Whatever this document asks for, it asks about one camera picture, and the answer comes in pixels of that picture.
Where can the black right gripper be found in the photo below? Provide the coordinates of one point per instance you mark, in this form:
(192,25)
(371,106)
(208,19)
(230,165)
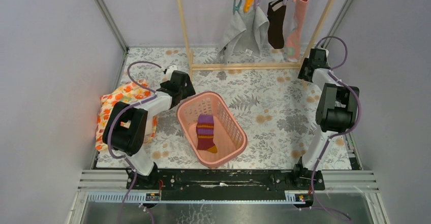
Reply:
(301,73)

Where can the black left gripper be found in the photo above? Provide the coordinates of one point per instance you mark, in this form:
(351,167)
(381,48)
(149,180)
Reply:
(188,90)

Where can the wooden drying rack frame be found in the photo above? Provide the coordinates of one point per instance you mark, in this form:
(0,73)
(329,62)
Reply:
(249,66)

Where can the pink plastic laundry basket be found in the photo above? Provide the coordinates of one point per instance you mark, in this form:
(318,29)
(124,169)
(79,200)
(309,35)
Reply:
(229,137)

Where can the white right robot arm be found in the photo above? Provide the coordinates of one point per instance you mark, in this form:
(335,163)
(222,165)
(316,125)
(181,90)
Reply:
(336,110)

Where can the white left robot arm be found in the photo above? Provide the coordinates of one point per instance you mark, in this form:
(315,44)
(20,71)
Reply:
(129,123)

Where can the pink hanging sock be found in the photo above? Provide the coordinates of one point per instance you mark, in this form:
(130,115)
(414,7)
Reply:
(293,44)

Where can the purple striped sock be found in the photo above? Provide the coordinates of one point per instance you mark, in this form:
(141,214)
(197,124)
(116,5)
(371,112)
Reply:
(205,133)

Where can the dark brown hanging sock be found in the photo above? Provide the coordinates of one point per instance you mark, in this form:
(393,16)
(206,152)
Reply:
(276,14)

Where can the floral patterned table mat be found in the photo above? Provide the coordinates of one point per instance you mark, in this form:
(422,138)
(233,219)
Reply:
(274,108)

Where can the grey hanging towel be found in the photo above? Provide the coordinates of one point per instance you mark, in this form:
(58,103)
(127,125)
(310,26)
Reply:
(245,33)

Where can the purple clothespin left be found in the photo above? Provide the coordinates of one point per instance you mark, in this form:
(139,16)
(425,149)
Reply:
(256,4)

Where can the orange clothespin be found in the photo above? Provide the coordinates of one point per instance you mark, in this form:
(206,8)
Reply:
(247,5)

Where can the teal clothespin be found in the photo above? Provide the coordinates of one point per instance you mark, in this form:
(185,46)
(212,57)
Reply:
(236,6)

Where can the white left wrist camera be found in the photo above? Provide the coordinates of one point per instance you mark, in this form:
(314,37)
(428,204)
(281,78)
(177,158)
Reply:
(170,71)

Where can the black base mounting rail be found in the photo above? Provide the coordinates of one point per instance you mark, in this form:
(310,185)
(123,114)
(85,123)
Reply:
(203,180)

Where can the grey slotted cable duct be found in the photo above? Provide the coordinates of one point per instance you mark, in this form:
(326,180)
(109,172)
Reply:
(193,196)

